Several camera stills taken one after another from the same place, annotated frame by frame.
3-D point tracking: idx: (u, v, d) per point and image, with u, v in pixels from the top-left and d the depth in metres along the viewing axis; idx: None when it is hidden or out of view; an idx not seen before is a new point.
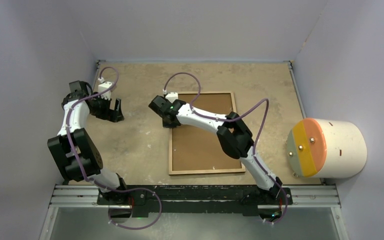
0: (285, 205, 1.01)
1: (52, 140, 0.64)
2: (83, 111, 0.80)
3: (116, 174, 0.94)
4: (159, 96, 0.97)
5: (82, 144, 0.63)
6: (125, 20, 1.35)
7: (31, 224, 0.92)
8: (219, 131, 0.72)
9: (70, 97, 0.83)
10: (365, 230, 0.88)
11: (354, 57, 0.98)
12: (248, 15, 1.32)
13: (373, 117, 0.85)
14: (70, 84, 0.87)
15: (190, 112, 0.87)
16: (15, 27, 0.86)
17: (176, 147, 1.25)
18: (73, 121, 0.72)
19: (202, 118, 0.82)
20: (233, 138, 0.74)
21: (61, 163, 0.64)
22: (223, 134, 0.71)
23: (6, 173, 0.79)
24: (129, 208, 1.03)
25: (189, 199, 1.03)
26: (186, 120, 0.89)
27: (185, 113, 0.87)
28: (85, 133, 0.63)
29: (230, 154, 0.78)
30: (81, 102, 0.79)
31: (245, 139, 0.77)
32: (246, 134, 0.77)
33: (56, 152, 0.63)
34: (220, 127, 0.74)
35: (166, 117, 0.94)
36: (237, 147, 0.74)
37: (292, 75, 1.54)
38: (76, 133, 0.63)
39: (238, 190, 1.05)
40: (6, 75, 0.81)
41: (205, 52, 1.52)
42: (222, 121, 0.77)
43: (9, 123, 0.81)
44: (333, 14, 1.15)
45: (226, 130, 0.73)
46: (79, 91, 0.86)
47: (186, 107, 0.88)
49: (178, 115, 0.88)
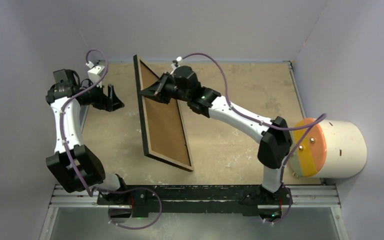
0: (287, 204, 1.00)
1: (50, 159, 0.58)
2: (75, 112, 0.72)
3: (116, 175, 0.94)
4: (195, 74, 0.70)
5: (84, 161, 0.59)
6: (125, 20, 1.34)
7: (31, 225, 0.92)
8: (265, 138, 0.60)
9: (56, 89, 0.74)
10: (365, 230, 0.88)
11: (354, 57, 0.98)
12: (248, 16, 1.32)
13: (373, 117, 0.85)
14: (55, 73, 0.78)
15: (226, 107, 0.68)
16: (14, 27, 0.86)
17: (151, 124, 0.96)
18: (69, 131, 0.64)
19: (241, 119, 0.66)
20: (277, 149, 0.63)
21: (64, 178, 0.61)
22: (268, 142, 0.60)
23: (6, 173, 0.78)
24: (129, 208, 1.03)
25: (189, 199, 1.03)
26: (216, 115, 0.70)
27: (220, 108, 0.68)
28: (86, 151, 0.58)
29: (267, 163, 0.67)
30: (71, 100, 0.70)
31: (285, 149, 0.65)
32: (288, 144, 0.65)
33: (56, 169, 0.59)
34: (266, 133, 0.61)
35: (193, 104, 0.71)
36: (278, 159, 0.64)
37: (292, 75, 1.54)
38: (76, 150, 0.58)
39: (238, 190, 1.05)
40: (7, 74, 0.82)
41: (205, 52, 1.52)
42: (267, 126, 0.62)
43: (9, 123, 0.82)
44: (333, 14, 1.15)
45: (273, 139, 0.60)
46: (66, 81, 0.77)
47: (223, 101, 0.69)
49: (211, 109, 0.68)
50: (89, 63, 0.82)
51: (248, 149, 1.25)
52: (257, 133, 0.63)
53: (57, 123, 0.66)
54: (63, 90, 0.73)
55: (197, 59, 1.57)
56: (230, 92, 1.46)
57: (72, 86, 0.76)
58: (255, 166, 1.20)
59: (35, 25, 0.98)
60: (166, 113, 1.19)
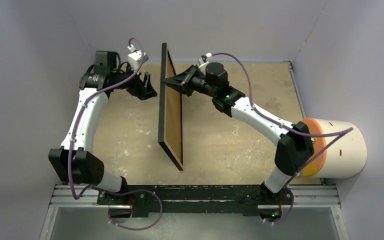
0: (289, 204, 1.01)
1: (54, 150, 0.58)
2: (98, 108, 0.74)
3: (119, 177, 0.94)
4: (227, 73, 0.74)
5: (80, 166, 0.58)
6: (125, 20, 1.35)
7: (31, 225, 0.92)
8: (282, 141, 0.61)
9: (91, 77, 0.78)
10: (365, 230, 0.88)
11: (354, 57, 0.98)
12: (247, 16, 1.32)
13: (373, 117, 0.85)
14: (97, 54, 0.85)
15: (249, 107, 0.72)
16: (14, 27, 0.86)
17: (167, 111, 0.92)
18: (80, 127, 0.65)
19: (262, 120, 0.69)
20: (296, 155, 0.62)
21: (60, 171, 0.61)
22: (284, 144, 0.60)
23: (5, 173, 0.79)
24: (129, 208, 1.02)
25: (189, 199, 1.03)
26: (238, 114, 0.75)
27: (243, 108, 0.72)
28: (86, 159, 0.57)
29: (283, 166, 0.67)
30: (97, 95, 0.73)
31: (305, 157, 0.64)
32: (309, 152, 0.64)
33: (54, 163, 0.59)
34: (284, 136, 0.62)
35: (218, 103, 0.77)
36: (295, 165, 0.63)
37: (292, 75, 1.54)
38: (77, 154, 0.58)
39: (238, 190, 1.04)
40: (6, 74, 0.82)
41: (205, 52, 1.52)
42: (287, 129, 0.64)
43: (9, 123, 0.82)
44: (333, 14, 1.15)
45: (291, 143, 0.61)
46: (103, 66, 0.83)
47: (246, 101, 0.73)
49: (234, 108, 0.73)
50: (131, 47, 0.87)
51: (247, 149, 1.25)
52: (275, 135, 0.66)
53: (77, 115, 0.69)
54: (96, 79, 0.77)
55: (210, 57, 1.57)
56: None
57: (107, 76, 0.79)
58: (255, 166, 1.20)
59: (35, 25, 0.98)
60: (176, 105, 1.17)
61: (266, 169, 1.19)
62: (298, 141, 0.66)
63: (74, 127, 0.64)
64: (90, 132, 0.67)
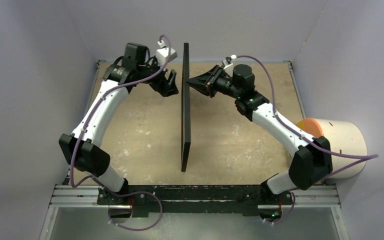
0: (290, 203, 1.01)
1: (65, 136, 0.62)
2: (115, 102, 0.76)
3: (121, 177, 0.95)
4: (253, 77, 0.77)
5: (85, 156, 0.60)
6: (126, 20, 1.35)
7: (31, 225, 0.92)
8: (300, 152, 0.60)
9: (117, 70, 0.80)
10: (365, 230, 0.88)
11: (355, 57, 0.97)
12: (248, 16, 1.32)
13: (374, 117, 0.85)
14: (127, 46, 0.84)
15: (271, 114, 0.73)
16: (14, 27, 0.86)
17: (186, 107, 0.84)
18: (94, 118, 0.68)
19: (281, 129, 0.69)
20: (312, 169, 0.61)
21: (67, 156, 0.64)
22: (301, 155, 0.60)
23: (6, 173, 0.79)
24: (129, 208, 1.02)
25: (189, 198, 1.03)
26: (259, 120, 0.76)
27: (264, 114, 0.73)
28: (91, 151, 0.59)
29: (295, 179, 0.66)
30: (117, 89, 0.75)
31: (320, 173, 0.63)
32: (326, 169, 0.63)
33: (63, 147, 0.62)
34: (303, 149, 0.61)
35: (240, 105, 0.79)
36: (309, 179, 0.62)
37: (292, 75, 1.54)
38: (84, 144, 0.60)
39: (238, 190, 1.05)
40: (7, 74, 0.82)
41: (205, 52, 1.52)
42: (307, 142, 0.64)
43: (9, 123, 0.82)
44: (333, 14, 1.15)
45: (309, 156, 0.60)
46: (131, 59, 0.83)
47: (268, 108, 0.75)
49: (255, 112, 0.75)
50: (161, 43, 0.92)
51: (247, 149, 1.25)
52: (293, 146, 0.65)
53: (94, 104, 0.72)
54: (120, 73, 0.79)
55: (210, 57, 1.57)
56: None
57: (130, 72, 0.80)
58: (255, 166, 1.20)
59: (35, 26, 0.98)
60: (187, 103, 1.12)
61: (266, 169, 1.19)
62: (316, 157, 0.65)
63: (88, 117, 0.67)
64: (102, 125, 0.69)
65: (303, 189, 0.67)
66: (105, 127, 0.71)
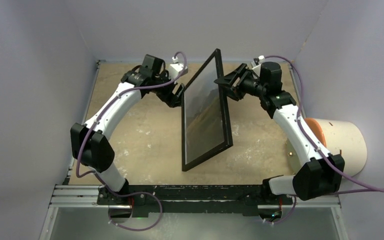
0: (291, 204, 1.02)
1: (75, 126, 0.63)
2: (130, 101, 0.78)
3: (122, 178, 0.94)
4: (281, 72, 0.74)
5: (94, 148, 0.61)
6: (126, 20, 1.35)
7: (31, 225, 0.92)
8: (309, 163, 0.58)
9: (134, 75, 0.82)
10: (365, 229, 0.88)
11: (355, 57, 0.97)
12: (248, 16, 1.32)
13: (373, 117, 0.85)
14: (146, 57, 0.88)
15: (293, 117, 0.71)
16: (14, 27, 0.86)
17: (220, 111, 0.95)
18: (107, 113, 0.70)
19: (299, 135, 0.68)
20: (316, 183, 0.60)
21: (74, 145, 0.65)
22: (309, 166, 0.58)
23: (5, 173, 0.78)
24: (129, 208, 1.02)
25: (189, 198, 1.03)
26: (279, 119, 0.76)
27: (286, 116, 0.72)
28: (99, 143, 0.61)
29: (297, 185, 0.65)
30: (133, 90, 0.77)
31: (324, 189, 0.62)
32: (331, 186, 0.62)
33: (72, 135, 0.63)
34: (315, 162, 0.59)
35: (265, 101, 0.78)
36: (310, 191, 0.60)
37: (292, 75, 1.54)
38: (94, 135, 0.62)
39: (238, 190, 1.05)
40: (6, 74, 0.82)
41: (205, 52, 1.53)
42: (321, 155, 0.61)
43: (9, 124, 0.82)
44: (333, 14, 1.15)
45: (319, 172, 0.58)
46: (148, 69, 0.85)
47: (293, 111, 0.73)
49: (278, 111, 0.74)
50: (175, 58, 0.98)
51: (248, 149, 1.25)
52: (306, 156, 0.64)
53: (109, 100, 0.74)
54: (136, 79, 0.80)
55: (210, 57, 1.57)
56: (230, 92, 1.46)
57: (147, 78, 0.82)
58: (255, 166, 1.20)
59: (35, 26, 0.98)
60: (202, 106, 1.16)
61: (266, 169, 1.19)
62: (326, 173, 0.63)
63: (102, 111, 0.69)
64: (113, 120, 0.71)
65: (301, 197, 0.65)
66: (115, 123, 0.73)
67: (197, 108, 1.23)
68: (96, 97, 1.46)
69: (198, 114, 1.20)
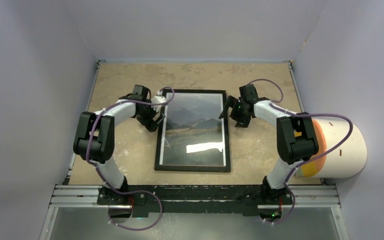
0: (293, 203, 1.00)
1: (86, 113, 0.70)
2: (127, 110, 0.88)
3: (122, 176, 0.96)
4: (253, 86, 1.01)
5: (103, 128, 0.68)
6: (125, 20, 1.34)
7: (31, 225, 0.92)
8: (280, 118, 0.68)
9: (129, 97, 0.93)
10: (365, 230, 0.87)
11: (354, 58, 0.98)
12: (248, 16, 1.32)
13: (373, 117, 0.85)
14: (136, 85, 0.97)
15: (266, 103, 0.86)
16: (12, 27, 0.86)
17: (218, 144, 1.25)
18: (113, 110, 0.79)
19: (271, 109, 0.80)
20: (292, 135, 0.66)
21: (80, 132, 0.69)
22: (278, 119, 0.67)
23: (4, 173, 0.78)
24: (129, 208, 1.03)
25: (189, 199, 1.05)
26: (259, 111, 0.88)
27: (261, 103, 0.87)
28: (109, 123, 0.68)
29: (280, 150, 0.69)
30: (130, 102, 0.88)
31: (304, 144, 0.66)
32: (310, 142, 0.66)
33: (81, 121, 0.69)
34: (284, 117, 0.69)
35: (246, 106, 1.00)
36: (288, 143, 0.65)
37: (292, 75, 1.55)
38: (104, 119, 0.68)
39: (238, 190, 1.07)
40: (5, 74, 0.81)
41: (205, 52, 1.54)
42: (290, 114, 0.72)
43: (8, 124, 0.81)
44: (333, 14, 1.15)
45: (289, 121, 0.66)
46: (138, 94, 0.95)
47: (266, 101, 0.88)
49: (256, 105, 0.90)
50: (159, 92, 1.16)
51: (248, 150, 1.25)
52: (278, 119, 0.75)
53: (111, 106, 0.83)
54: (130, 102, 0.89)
55: (211, 57, 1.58)
56: (230, 92, 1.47)
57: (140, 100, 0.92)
58: (255, 166, 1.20)
59: (34, 25, 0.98)
60: (192, 123, 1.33)
61: (266, 169, 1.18)
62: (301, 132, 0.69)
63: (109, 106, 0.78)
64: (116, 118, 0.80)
65: (287, 160, 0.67)
66: (117, 120, 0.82)
67: (189, 119, 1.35)
68: (96, 96, 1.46)
69: (190, 126, 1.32)
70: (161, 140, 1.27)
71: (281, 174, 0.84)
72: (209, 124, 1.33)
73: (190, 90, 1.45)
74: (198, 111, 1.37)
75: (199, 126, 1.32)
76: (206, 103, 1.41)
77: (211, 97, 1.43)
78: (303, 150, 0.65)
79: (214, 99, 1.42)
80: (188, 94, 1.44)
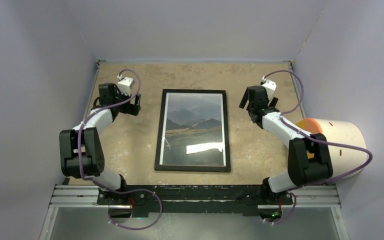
0: (292, 203, 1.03)
1: (65, 131, 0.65)
2: (103, 118, 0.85)
3: (118, 176, 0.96)
4: (264, 90, 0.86)
5: (89, 142, 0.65)
6: (125, 20, 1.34)
7: (30, 225, 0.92)
8: (294, 141, 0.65)
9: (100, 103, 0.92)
10: (365, 230, 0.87)
11: (354, 57, 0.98)
12: (248, 16, 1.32)
13: (373, 117, 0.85)
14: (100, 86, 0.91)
15: (276, 118, 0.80)
16: (12, 27, 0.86)
17: (218, 144, 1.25)
18: (89, 123, 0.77)
19: (283, 126, 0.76)
20: (306, 161, 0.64)
21: (64, 152, 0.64)
22: (294, 144, 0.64)
23: (3, 172, 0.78)
24: (129, 208, 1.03)
25: (189, 199, 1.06)
26: (267, 124, 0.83)
27: (271, 118, 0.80)
28: (93, 135, 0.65)
29: (291, 172, 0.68)
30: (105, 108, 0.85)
31: (318, 169, 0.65)
32: (324, 166, 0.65)
33: (62, 141, 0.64)
34: (298, 139, 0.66)
35: (253, 114, 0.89)
36: (302, 170, 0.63)
37: (292, 74, 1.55)
38: (86, 133, 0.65)
39: (238, 190, 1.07)
40: (5, 73, 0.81)
41: (205, 52, 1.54)
42: (304, 135, 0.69)
43: (7, 123, 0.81)
44: (333, 14, 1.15)
45: (302, 144, 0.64)
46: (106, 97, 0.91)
47: (276, 114, 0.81)
49: (265, 117, 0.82)
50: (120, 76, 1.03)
51: (248, 150, 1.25)
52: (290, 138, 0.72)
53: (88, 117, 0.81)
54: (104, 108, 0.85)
55: (211, 57, 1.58)
56: (230, 92, 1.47)
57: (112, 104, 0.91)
58: (255, 166, 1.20)
59: (34, 24, 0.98)
60: (192, 123, 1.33)
61: (266, 169, 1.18)
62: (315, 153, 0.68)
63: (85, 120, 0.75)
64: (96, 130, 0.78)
65: (298, 183, 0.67)
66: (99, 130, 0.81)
67: (189, 119, 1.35)
68: (96, 96, 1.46)
69: (190, 126, 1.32)
70: (161, 140, 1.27)
71: (285, 184, 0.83)
72: (209, 124, 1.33)
73: (190, 90, 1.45)
74: (198, 111, 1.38)
75: (199, 126, 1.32)
76: (206, 103, 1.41)
77: (211, 97, 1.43)
78: (316, 175, 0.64)
79: (214, 99, 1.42)
80: (188, 94, 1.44)
